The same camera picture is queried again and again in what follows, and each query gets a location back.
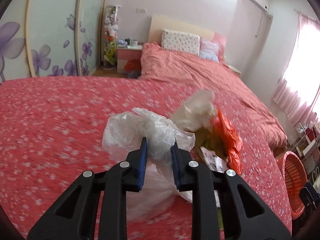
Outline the pink striped pillow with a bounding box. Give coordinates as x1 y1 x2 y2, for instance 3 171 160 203
199 39 220 62

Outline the air conditioner hose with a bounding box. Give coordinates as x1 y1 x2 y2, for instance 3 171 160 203
255 11 273 38

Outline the clear plastic bag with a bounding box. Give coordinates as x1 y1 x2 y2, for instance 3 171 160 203
102 107 220 220

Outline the red bin liner bag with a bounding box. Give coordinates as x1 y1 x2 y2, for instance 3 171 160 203
125 59 141 72

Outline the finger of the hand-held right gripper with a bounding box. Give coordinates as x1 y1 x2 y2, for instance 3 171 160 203
301 182 317 205

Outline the wardrobe with purple flower doors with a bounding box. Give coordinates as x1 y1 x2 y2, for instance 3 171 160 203
0 0 110 83

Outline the white wire rack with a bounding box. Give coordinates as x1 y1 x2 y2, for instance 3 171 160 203
287 122 320 180

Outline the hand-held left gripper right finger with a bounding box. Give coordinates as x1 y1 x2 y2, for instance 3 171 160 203
170 141 292 240

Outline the yellow green plastic bag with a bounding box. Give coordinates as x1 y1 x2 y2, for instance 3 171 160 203
194 125 229 160

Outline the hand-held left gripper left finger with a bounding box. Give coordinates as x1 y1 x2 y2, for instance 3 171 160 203
27 137 148 240

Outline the pink curtain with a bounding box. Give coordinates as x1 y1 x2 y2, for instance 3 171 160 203
271 11 320 127

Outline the long orange plastic bag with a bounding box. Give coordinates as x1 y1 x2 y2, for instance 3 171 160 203
212 107 243 177

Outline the pink bed duvet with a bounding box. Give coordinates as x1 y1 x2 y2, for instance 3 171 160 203
140 42 288 150

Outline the white printed paper wrapper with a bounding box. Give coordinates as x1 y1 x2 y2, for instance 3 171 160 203
200 146 229 173

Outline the white floral pillow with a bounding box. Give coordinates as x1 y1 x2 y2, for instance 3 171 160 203
161 29 200 55

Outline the orange plastic laundry basket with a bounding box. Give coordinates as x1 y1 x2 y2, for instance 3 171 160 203
276 151 307 220

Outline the pink and white nightstand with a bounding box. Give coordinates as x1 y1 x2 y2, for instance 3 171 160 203
226 64 242 75
116 45 143 74

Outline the red floral table cloth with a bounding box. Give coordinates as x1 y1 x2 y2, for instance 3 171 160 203
0 76 293 239

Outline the beige and pink headboard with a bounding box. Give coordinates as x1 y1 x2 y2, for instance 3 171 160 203
147 15 227 57

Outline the white plastic bag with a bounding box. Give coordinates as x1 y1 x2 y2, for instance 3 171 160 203
170 90 217 133

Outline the clear tube of plush toys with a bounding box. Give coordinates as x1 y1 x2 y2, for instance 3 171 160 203
103 5 120 69

